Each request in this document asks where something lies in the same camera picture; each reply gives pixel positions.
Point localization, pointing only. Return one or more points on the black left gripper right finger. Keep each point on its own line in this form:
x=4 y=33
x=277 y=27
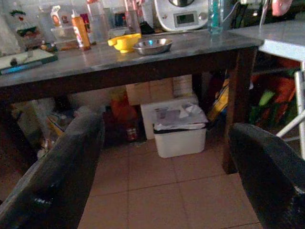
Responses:
x=271 y=171

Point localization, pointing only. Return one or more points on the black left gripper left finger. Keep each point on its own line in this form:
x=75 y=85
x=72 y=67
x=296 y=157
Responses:
x=54 y=176

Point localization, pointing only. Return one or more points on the yellow plastic bowl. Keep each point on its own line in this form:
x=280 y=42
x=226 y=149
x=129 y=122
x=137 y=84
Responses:
x=125 y=42

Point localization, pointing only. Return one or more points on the yellow blue bag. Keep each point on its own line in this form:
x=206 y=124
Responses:
x=219 y=102

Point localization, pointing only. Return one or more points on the red can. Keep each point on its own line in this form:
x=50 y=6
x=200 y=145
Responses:
x=131 y=133

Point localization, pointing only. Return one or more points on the white waste bin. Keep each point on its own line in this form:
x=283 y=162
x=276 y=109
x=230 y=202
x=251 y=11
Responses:
x=179 y=136

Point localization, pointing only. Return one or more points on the white cutting board tray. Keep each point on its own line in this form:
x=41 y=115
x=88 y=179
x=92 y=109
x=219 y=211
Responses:
x=23 y=60

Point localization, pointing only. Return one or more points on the white metal side table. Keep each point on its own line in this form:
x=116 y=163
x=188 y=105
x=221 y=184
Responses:
x=281 y=47

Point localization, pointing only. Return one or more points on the cardboard box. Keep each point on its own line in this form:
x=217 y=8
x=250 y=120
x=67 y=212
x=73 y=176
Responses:
x=149 y=91

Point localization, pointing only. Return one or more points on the dark wooden table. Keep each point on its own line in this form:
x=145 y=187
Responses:
x=133 y=66

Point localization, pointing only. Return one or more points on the orange sauce bottle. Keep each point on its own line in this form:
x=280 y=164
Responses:
x=80 y=31

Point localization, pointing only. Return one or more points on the round steel bowl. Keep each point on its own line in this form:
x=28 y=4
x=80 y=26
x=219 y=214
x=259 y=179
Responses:
x=153 y=45

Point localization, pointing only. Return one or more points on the pink hanging object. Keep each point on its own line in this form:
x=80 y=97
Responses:
x=281 y=6

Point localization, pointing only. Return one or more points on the blue tinted glass bottle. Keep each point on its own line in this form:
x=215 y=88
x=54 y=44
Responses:
x=215 y=15

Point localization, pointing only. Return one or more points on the clear drinking glass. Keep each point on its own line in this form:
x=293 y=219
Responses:
x=132 y=22

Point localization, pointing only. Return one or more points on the white kitchen food processor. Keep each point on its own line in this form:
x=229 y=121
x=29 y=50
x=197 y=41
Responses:
x=181 y=14

